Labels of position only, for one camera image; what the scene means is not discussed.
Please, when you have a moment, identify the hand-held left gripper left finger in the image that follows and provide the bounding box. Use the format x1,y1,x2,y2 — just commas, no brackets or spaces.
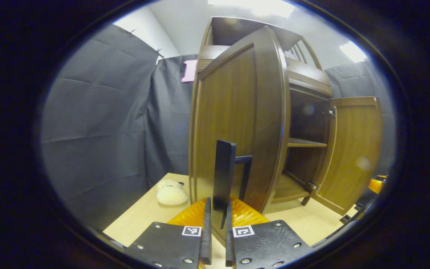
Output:
125,197,212,269

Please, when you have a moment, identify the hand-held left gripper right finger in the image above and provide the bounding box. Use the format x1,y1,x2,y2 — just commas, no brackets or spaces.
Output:
225,198,312,269

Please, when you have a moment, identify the wooden cabinet door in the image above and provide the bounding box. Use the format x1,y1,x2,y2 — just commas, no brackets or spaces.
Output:
188,25,291,247
312,96,383,216

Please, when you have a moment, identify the wooden double-door shoe cabinet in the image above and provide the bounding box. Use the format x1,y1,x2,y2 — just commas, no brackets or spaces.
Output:
188,16,383,247

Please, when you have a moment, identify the white plush toy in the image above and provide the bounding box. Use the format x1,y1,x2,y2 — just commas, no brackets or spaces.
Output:
156,179,189,206

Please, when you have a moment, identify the wooden inner shelf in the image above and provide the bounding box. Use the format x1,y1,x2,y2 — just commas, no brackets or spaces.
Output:
288,137,328,148

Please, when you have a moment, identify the black backdrop cloth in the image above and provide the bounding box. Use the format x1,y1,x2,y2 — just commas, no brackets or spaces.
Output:
40,23,396,232

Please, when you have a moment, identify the small ceiling light panel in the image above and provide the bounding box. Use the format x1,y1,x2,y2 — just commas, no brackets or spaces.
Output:
340,40,368,63

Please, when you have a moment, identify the large ceiling light panel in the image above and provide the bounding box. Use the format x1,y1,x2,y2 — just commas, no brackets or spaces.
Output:
208,0,296,18

